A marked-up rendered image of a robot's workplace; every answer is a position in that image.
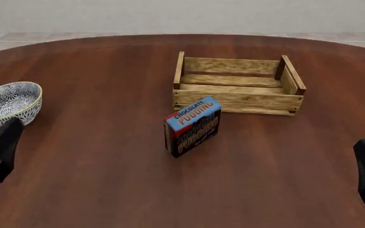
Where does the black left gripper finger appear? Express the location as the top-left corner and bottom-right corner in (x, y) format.
(0, 118), (24, 167)

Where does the wooden slat tray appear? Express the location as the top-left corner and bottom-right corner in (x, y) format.
(172, 51), (307, 117)

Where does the chocolate pudding box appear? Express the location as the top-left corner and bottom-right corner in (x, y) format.
(163, 95), (223, 159)

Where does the patterned black and white bowl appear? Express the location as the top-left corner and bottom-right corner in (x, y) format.
(0, 81), (43, 127)

